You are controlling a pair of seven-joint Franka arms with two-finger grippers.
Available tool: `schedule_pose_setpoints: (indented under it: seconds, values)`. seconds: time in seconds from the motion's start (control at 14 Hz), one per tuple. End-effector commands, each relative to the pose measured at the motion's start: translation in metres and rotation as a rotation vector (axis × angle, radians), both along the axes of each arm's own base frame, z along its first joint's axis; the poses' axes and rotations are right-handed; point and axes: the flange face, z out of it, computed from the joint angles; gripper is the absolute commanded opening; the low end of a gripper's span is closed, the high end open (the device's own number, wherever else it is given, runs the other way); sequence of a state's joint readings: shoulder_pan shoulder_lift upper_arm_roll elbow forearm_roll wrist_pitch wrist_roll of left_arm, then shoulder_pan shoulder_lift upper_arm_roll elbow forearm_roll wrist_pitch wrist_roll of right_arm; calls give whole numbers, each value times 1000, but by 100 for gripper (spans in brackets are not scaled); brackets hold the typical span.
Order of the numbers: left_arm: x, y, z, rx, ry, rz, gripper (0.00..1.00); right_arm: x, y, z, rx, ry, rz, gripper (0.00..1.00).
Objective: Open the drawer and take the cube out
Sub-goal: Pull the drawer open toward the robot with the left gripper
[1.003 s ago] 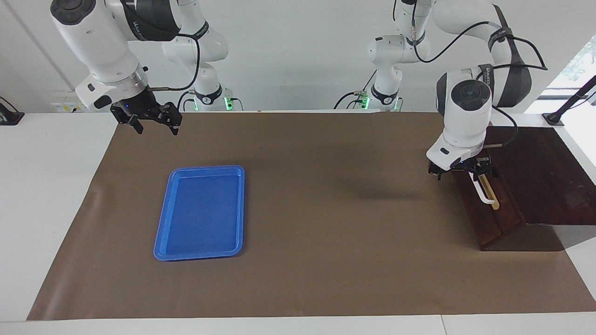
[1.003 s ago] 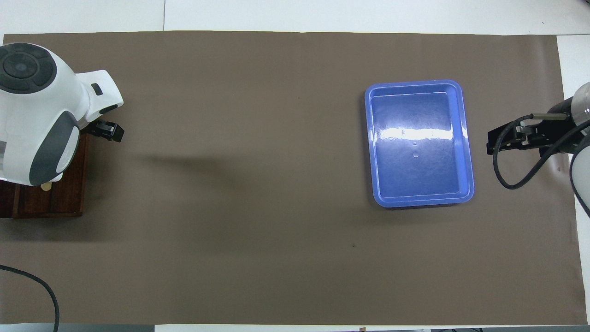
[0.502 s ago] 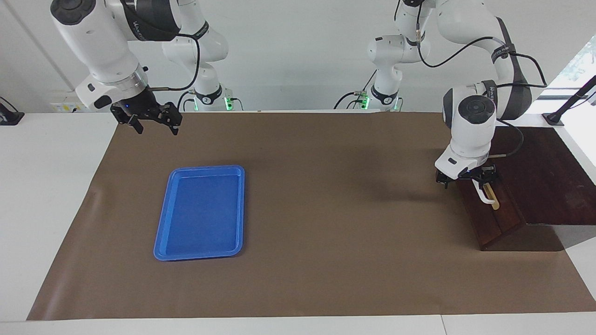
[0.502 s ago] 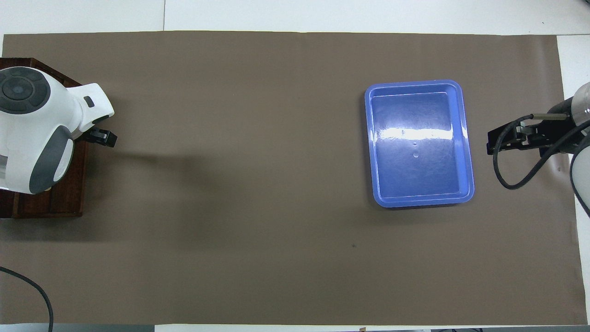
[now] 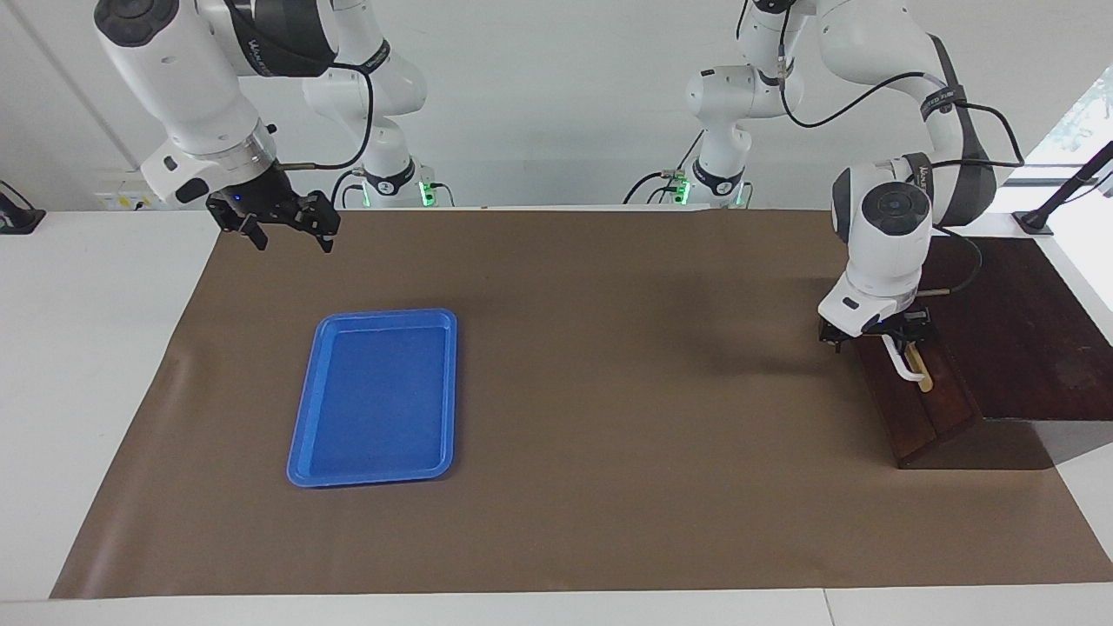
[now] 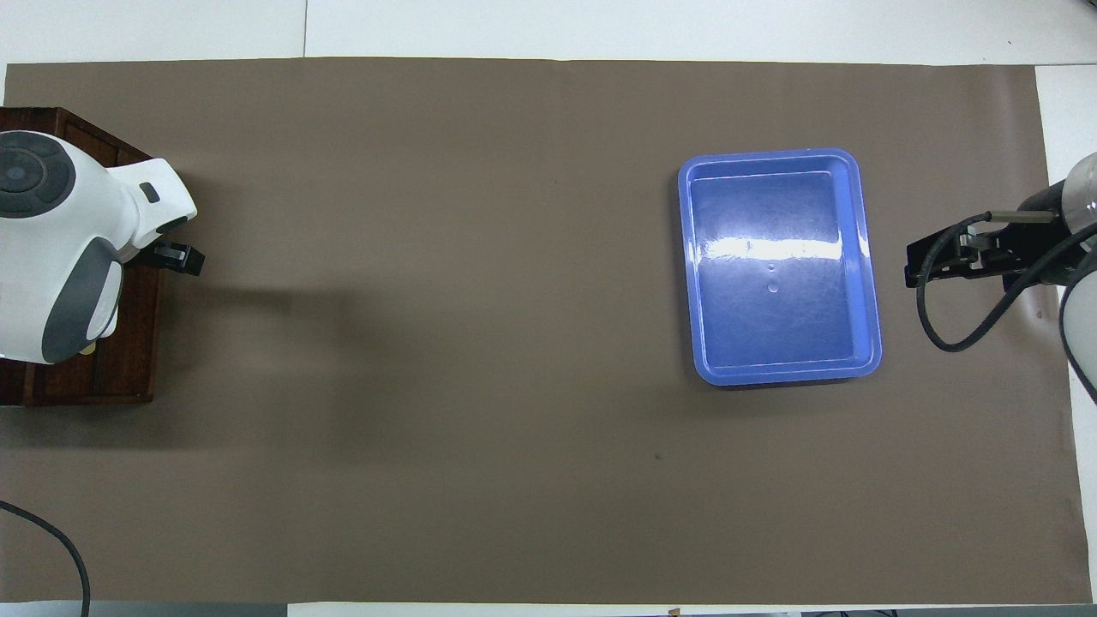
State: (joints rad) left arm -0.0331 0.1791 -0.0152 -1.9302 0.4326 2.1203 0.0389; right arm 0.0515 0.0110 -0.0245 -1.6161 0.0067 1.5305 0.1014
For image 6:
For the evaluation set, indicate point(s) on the blue plastic tray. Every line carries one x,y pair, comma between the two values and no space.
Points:
780,283

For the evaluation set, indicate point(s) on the dark wooden cabinet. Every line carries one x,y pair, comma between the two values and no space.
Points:
34,381

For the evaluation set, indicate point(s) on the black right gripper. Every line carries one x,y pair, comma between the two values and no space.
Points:
1041,244

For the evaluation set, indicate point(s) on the brown table mat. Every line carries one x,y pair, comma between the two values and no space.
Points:
471,343

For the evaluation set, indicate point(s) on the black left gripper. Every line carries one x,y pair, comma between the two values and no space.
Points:
154,254

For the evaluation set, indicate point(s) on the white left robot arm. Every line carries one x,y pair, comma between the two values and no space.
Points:
51,248

